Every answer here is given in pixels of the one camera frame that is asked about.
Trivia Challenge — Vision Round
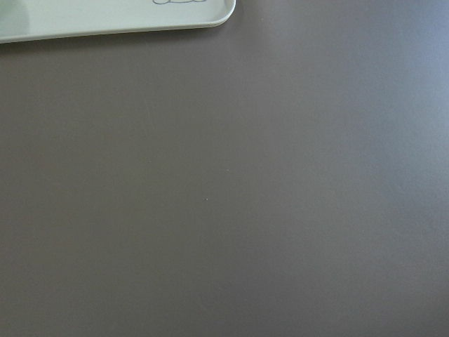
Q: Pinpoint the cream cartoon tray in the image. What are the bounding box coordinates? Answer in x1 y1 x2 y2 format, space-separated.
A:
1 0 236 44

